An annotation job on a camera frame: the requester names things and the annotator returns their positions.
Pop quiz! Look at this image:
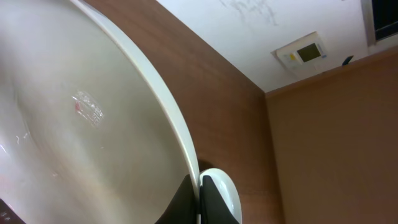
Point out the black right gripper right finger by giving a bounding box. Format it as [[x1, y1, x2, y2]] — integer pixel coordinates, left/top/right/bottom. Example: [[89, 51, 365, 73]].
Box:
[[200, 175, 239, 224]]

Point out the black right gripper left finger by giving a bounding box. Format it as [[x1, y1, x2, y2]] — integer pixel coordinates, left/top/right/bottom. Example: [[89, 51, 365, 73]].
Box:
[[155, 175, 197, 224]]

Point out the white wall control panel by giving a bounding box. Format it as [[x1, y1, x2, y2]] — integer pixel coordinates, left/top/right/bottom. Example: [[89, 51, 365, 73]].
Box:
[[274, 32, 327, 70]]

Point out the pale green plate red stain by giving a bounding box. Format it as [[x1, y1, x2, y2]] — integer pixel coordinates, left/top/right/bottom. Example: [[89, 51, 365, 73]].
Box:
[[200, 168, 243, 224]]

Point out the dark window frame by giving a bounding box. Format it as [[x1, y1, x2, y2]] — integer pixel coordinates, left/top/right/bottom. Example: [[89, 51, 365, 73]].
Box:
[[361, 0, 397, 47]]

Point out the cream plate with red stain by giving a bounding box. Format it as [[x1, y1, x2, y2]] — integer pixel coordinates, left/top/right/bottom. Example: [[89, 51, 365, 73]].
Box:
[[1, 1, 198, 223]]

